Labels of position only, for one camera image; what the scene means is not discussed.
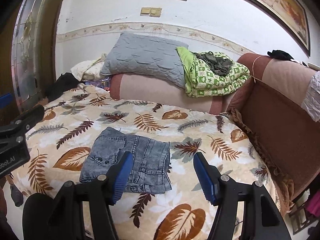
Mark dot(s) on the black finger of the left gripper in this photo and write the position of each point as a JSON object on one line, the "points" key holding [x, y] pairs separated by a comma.
{"points": [[23, 123], [6, 100]]}

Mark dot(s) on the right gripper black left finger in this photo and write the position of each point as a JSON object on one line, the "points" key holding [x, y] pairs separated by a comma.
{"points": [[62, 217]]}

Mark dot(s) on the blue denim pants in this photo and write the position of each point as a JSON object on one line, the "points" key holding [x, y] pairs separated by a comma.
{"points": [[130, 159]]}

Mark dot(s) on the leaf pattern beige blanket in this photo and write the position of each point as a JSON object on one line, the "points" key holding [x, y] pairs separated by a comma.
{"points": [[166, 200]]}

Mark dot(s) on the black garment beside blanket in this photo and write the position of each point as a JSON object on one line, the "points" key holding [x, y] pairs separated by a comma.
{"points": [[64, 83]]}

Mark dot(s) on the cream bundled cloth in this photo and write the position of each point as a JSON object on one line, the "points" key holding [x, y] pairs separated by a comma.
{"points": [[89, 70]]}

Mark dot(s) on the wooden door with glass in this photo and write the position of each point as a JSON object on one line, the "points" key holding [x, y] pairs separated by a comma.
{"points": [[28, 38]]}

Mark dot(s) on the colourful printed fabric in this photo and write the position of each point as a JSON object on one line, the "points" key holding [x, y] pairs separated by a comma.
{"points": [[104, 83]]}

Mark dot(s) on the white lace cloth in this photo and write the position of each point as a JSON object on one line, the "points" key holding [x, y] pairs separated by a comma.
{"points": [[311, 102]]}

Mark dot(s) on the grey quilted pillow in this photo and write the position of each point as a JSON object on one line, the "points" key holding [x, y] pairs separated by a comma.
{"points": [[146, 55]]}

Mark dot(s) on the green patterned folded quilt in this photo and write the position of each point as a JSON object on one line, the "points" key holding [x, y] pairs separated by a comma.
{"points": [[200, 81]]}

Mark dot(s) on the dark olive garment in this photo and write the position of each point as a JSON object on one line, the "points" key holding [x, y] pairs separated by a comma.
{"points": [[219, 64]]}

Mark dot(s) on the black cloth on sofa back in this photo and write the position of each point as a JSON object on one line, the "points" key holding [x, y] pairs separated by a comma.
{"points": [[280, 55]]}

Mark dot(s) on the framed floral painting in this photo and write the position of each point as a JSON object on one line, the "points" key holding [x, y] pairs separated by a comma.
{"points": [[292, 16]]}

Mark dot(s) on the beige wall switch plate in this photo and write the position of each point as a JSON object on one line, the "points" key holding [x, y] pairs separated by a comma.
{"points": [[152, 12]]}

